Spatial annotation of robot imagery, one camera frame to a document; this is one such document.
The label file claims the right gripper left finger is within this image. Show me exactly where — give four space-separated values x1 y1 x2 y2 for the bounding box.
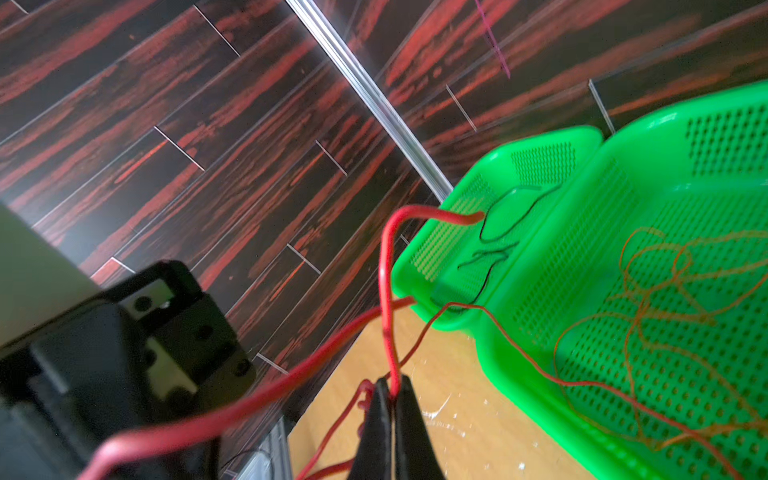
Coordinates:
347 378 393 480

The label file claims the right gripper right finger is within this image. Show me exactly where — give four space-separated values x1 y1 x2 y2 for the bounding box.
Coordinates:
395 375 445 480

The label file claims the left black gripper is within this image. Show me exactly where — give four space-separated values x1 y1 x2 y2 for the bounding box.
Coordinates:
1 260 256 479

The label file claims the thin red cable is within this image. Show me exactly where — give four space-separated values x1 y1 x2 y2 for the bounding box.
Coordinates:
293 301 745 480

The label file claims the black cable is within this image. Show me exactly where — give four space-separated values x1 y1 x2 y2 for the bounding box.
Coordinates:
446 182 565 313

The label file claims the orange cable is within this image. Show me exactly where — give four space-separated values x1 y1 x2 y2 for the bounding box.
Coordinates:
551 226 768 451

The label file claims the left green plastic basket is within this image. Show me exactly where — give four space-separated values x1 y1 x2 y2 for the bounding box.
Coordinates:
391 126 604 331

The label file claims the green plastic basket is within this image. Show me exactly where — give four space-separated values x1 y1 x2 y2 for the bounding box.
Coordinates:
477 82 767 479
391 126 604 331

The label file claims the middle green plastic basket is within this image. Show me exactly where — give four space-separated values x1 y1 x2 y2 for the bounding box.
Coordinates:
477 82 767 479

